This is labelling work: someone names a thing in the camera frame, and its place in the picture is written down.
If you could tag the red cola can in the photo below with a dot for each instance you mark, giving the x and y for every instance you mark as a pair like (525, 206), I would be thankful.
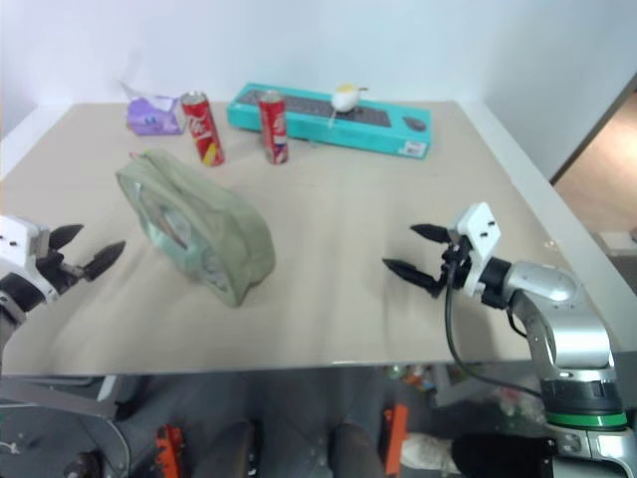
(203, 130)
(274, 129)

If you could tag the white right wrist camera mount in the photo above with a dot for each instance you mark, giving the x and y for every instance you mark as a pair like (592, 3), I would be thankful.
(480, 234)

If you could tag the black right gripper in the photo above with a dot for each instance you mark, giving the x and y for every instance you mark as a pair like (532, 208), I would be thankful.
(455, 266)

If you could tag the beige table cloth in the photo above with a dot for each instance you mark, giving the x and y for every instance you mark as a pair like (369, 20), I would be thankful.
(328, 259)

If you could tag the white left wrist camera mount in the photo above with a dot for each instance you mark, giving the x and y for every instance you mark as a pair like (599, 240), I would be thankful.
(15, 244)

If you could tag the grey metal frame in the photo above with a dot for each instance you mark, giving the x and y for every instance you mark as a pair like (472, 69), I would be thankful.
(55, 428)

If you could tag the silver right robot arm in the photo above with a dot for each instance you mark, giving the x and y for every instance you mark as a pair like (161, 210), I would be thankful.
(562, 318)

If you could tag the teal keyboard box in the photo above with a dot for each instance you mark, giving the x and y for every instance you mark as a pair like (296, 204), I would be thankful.
(308, 127)

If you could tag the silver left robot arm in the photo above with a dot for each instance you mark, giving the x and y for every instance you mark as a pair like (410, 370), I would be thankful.
(11, 294)

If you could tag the purple tissue pack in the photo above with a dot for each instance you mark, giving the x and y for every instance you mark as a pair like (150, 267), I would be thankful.
(151, 117)

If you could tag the green fabric pouch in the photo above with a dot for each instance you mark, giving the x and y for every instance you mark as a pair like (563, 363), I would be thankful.
(209, 219)

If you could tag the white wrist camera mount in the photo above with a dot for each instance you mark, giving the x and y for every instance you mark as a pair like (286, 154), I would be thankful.
(15, 244)
(480, 234)

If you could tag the orange tool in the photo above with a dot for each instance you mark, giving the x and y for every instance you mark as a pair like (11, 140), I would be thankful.
(170, 442)
(396, 435)

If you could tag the white and yellow egg toy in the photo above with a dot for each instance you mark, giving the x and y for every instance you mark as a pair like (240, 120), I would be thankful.
(345, 99)

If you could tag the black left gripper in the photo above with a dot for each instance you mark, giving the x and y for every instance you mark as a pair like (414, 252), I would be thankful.
(52, 271)

